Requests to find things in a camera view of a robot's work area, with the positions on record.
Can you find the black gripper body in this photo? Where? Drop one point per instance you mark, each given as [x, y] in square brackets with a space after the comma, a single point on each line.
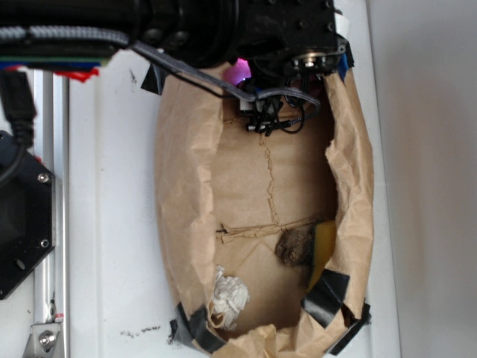
[283, 39]

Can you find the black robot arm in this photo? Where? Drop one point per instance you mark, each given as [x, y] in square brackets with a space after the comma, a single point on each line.
[200, 33]

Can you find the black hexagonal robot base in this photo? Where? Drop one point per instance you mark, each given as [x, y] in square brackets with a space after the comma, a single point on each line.
[26, 223]

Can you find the blue cloth piece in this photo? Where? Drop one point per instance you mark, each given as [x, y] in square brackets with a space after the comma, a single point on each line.
[346, 63]

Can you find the yellow green sponge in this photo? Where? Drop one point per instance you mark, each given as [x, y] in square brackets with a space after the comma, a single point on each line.
[324, 246]

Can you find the brown paper bag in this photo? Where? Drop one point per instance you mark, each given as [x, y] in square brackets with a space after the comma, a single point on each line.
[224, 197]

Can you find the brown rock lump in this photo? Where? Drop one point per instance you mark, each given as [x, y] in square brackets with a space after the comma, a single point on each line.
[295, 247]

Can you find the crumpled white paper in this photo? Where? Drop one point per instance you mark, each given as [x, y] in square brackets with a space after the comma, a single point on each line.
[229, 299]

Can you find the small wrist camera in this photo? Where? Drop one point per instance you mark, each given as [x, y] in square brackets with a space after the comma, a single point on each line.
[263, 115]

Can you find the aluminium extrusion rail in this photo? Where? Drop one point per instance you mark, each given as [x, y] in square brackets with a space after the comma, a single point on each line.
[51, 276]

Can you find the metal corner bracket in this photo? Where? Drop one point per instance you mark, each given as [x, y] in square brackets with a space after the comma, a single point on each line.
[45, 341]

